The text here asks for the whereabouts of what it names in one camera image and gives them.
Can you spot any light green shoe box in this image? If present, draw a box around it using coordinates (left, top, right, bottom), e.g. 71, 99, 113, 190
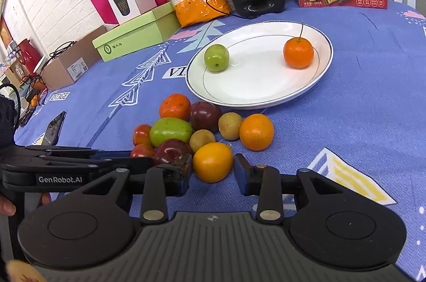
92, 3, 181, 62

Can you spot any black speaker cable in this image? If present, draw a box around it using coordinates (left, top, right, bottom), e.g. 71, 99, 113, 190
205, 0, 267, 19

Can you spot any large green mango fruit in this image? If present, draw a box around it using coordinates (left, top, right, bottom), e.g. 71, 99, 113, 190
149, 117, 194, 147

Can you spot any dark red apple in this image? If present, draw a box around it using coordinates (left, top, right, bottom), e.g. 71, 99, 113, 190
153, 138, 193, 165

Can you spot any blue patterned tablecloth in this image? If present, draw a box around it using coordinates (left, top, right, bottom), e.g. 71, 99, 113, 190
15, 0, 425, 281

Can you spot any red kettle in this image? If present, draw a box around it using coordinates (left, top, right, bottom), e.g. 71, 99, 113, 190
17, 39, 42, 75

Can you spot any tan longan fruit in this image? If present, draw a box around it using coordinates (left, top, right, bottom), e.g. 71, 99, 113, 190
218, 112, 243, 140
189, 130, 216, 153

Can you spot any orange tangerine with stem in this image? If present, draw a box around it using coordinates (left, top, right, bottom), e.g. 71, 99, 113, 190
283, 23, 314, 69

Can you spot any small green apple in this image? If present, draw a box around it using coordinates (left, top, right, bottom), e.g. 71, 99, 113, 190
204, 45, 230, 73

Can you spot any small orange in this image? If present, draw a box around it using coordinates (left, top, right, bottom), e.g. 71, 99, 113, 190
240, 114, 275, 151

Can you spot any black smartphone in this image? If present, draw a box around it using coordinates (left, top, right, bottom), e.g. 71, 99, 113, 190
41, 111, 66, 146

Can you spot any brown cardboard box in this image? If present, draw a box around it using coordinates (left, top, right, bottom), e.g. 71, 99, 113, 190
41, 26, 107, 90

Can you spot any yellow-orange kumquat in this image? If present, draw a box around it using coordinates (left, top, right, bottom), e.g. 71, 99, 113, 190
193, 142, 233, 183

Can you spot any person's left hand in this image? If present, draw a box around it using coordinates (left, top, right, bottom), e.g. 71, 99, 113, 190
0, 193, 53, 218

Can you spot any white round plate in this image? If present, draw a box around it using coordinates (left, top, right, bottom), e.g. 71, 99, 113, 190
186, 21, 334, 110

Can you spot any red cherry tomato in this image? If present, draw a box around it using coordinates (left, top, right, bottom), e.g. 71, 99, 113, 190
133, 124, 152, 146

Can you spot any dark red plum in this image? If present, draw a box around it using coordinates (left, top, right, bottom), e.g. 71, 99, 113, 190
189, 101, 222, 133

